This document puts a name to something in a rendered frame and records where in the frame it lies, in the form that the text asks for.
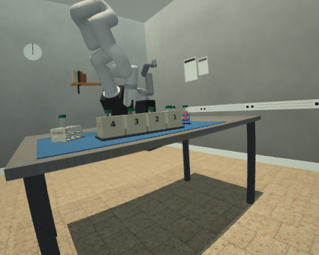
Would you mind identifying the beige block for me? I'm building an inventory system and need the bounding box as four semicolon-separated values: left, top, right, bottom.
163;110;182;128
146;112;166;131
96;115;125;139
123;113;147;135

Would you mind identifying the blue bench mat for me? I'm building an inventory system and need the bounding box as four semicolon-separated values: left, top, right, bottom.
37;121;226;159

